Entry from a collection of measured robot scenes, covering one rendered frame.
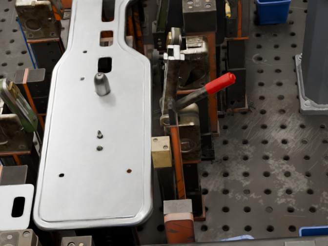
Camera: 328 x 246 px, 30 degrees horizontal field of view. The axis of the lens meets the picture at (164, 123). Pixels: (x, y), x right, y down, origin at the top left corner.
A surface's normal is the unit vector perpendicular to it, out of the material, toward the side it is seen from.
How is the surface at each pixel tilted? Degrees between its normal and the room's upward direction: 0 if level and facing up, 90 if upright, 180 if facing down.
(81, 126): 0
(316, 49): 90
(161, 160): 90
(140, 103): 0
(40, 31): 90
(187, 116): 0
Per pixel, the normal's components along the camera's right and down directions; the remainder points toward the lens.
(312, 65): -0.74, 0.55
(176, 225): 0.02, 0.77
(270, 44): -0.08, -0.64
